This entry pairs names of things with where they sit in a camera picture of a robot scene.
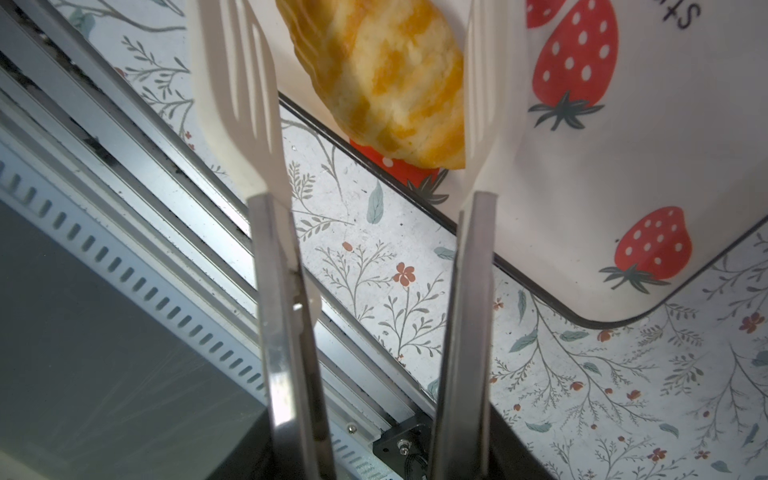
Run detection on white strawberry tray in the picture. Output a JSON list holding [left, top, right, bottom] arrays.
[[254, 1, 767, 324]]

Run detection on cream slotted tongs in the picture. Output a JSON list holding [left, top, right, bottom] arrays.
[[188, 1, 547, 479]]

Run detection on large oval striped loaf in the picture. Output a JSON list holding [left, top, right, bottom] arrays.
[[276, 1, 466, 170]]

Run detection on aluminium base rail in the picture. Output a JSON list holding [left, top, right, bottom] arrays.
[[0, 0, 439, 480]]

